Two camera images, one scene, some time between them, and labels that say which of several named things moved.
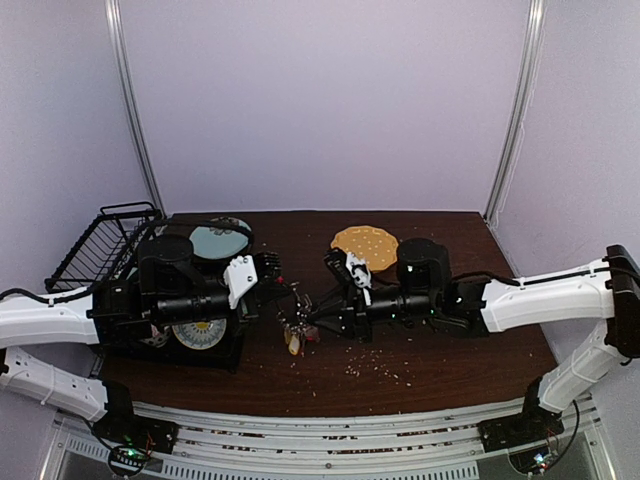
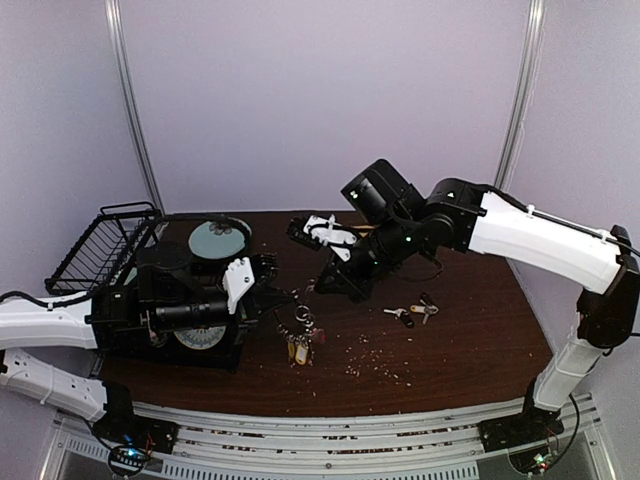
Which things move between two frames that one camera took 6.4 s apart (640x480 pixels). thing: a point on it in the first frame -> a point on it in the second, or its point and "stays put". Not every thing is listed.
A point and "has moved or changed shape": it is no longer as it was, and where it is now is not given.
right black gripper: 360,318 -> 345,270
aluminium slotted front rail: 213,446 stays put
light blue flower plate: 215,243 stays put
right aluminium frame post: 520,113 stays put
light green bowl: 132,271 stays put
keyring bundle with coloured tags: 297,329 has moved or changed shape
